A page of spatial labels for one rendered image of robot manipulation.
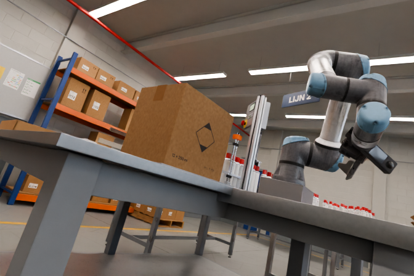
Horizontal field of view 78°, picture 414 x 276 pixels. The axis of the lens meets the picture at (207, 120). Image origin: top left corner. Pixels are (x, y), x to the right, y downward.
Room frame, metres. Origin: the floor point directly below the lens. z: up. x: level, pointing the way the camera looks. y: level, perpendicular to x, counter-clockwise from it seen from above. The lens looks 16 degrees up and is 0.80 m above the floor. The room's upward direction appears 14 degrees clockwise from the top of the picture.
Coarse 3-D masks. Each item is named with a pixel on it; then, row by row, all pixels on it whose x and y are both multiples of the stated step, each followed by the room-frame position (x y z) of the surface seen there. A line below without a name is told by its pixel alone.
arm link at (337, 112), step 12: (336, 60) 0.93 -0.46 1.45; (348, 60) 0.91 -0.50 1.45; (360, 60) 0.90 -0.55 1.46; (336, 72) 0.95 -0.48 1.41; (348, 72) 0.93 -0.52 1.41; (360, 72) 0.92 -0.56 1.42; (336, 108) 1.02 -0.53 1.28; (348, 108) 1.02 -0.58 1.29; (324, 120) 1.10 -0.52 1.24; (336, 120) 1.04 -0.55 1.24; (324, 132) 1.10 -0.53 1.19; (336, 132) 1.07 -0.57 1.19; (324, 144) 1.10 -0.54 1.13; (336, 144) 1.09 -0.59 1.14; (312, 156) 1.13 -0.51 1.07; (324, 156) 1.12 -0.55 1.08; (336, 156) 1.11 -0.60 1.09; (324, 168) 1.15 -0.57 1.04; (336, 168) 1.12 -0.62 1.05
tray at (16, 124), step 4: (8, 120) 0.86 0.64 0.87; (12, 120) 0.81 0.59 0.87; (16, 120) 0.77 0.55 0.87; (0, 124) 0.94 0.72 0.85; (4, 124) 0.88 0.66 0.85; (8, 124) 0.83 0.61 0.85; (12, 124) 0.79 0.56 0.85; (16, 124) 0.76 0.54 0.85; (20, 124) 0.77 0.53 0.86; (24, 124) 0.78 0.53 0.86; (28, 124) 0.78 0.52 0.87; (32, 124) 0.79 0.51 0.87; (0, 128) 0.91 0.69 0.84; (4, 128) 0.86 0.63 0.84; (8, 128) 0.81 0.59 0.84; (12, 128) 0.77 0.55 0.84; (16, 128) 0.77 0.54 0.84; (20, 128) 0.77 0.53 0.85; (24, 128) 0.78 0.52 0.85; (28, 128) 0.79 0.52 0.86; (32, 128) 0.79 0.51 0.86; (36, 128) 0.80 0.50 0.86; (40, 128) 0.81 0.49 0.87; (44, 128) 0.81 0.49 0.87
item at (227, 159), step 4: (228, 156) 1.65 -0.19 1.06; (224, 160) 1.65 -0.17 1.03; (228, 160) 1.64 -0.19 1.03; (224, 164) 1.64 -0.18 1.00; (228, 164) 1.64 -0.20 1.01; (224, 168) 1.64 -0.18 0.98; (228, 168) 1.64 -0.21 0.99; (224, 176) 1.64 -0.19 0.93; (220, 180) 1.65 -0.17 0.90; (224, 180) 1.64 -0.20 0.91
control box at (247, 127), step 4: (256, 100) 1.59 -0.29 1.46; (268, 104) 1.60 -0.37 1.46; (248, 108) 1.71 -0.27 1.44; (268, 108) 1.60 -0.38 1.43; (248, 112) 1.70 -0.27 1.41; (264, 112) 1.59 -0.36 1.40; (268, 112) 1.60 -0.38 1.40; (264, 116) 1.59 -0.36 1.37; (248, 120) 1.66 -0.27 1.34; (252, 120) 1.59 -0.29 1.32; (264, 120) 1.59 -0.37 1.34; (248, 124) 1.65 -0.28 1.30; (264, 124) 1.60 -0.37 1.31; (244, 128) 1.72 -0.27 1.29; (248, 128) 1.67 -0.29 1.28; (264, 128) 1.60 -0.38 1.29
